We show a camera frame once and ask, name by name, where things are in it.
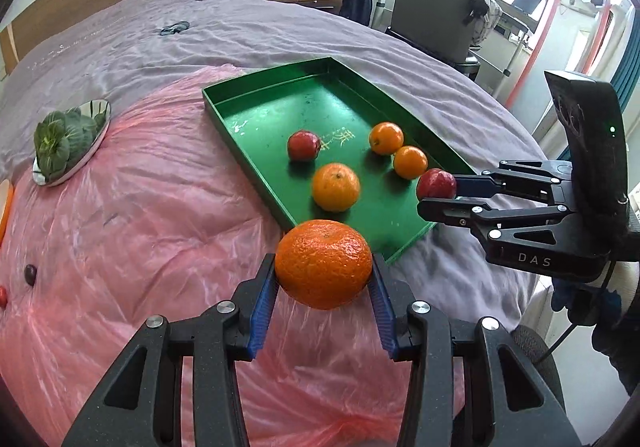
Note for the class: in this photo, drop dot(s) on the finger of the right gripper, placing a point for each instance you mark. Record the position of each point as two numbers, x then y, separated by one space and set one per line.
481 218
539 181

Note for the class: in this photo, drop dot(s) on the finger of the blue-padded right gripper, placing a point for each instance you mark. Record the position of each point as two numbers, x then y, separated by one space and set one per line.
470 384

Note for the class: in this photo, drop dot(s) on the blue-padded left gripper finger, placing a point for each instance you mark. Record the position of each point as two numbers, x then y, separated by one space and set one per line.
138 401

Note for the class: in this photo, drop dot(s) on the red apple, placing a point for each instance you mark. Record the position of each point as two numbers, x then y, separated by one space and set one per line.
3 297
436 183
303 146

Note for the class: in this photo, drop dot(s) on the small orange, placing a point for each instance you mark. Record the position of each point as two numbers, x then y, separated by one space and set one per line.
410 162
386 138

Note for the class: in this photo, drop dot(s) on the rough orange mandarin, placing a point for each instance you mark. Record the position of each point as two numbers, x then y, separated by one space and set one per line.
335 187

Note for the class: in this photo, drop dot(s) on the dark purple plum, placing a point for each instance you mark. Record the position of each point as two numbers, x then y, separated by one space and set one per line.
30 274

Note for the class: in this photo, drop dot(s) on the large orange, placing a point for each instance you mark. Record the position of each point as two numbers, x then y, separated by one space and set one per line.
323 264

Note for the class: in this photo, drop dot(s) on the desk with clutter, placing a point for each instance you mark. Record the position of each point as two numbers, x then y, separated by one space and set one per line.
507 20

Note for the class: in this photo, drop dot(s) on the pink plastic sheet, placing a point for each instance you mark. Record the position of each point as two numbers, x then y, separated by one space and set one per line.
163 221

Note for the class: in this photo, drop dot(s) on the green rectangular tray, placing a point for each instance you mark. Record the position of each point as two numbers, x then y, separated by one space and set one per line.
255 114

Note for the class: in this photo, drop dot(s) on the grey office chair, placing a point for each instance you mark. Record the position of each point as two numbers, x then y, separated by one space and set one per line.
442 29

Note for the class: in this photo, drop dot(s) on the dark blue bag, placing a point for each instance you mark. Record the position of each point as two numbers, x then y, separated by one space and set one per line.
357 10

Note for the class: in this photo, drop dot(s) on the orange white oval dish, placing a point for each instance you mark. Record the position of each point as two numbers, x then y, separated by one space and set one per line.
6 198

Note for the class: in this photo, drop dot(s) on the green leafy cabbage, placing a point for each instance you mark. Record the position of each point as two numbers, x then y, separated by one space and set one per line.
65 141

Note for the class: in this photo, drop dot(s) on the white metal plate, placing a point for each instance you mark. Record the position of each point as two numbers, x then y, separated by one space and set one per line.
85 146

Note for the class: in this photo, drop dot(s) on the purple bed duvet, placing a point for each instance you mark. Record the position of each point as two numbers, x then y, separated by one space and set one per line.
118 55

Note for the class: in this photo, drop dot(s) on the dark glasses on bed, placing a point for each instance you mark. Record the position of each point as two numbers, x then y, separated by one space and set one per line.
175 28

